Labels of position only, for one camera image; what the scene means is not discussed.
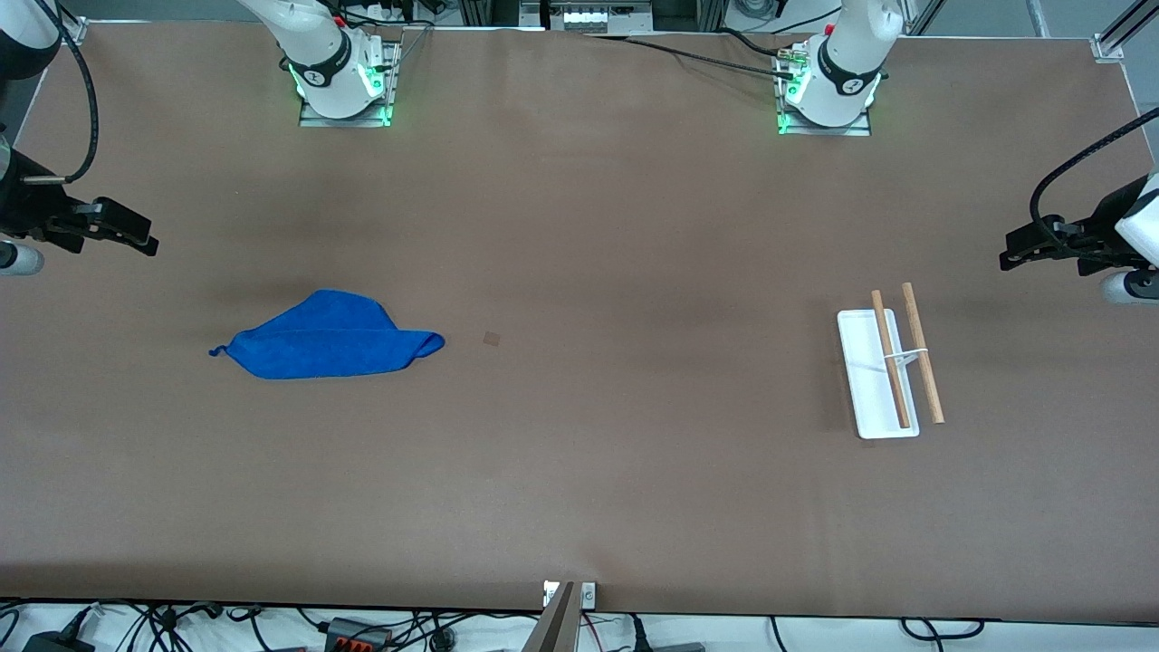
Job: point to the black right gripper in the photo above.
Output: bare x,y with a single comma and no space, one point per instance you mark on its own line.
20,204

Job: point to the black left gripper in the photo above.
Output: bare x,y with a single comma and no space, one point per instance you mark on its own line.
1102,224

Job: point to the blue microfibre towel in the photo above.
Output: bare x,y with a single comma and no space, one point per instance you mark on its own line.
330,340

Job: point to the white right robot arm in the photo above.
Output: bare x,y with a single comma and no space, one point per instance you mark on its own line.
326,81

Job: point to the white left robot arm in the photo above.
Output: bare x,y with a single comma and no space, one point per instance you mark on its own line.
842,81

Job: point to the white rack with wooden rods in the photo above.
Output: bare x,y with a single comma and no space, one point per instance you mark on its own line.
878,398

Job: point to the diagonal aluminium extrusion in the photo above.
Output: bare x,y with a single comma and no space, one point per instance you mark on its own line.
1132,23

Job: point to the black power adapter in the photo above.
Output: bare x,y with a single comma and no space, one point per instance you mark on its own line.
54,643

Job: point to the black adapter with orange plugs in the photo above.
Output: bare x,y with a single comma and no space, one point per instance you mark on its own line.
358,634

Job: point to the white power strip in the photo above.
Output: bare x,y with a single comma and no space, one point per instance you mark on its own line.
598,16

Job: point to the grey aluminium bar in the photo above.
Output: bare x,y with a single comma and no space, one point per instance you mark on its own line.
554,629

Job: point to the metal table corner bracket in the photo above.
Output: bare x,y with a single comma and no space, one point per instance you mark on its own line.
74,32
1106,47

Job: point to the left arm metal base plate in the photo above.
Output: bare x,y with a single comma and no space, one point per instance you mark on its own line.
851,129

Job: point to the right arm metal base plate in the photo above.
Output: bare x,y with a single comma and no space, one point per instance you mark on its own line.
349,120

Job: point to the metal table edge bracket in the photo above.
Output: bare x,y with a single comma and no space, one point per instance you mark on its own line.
589,595

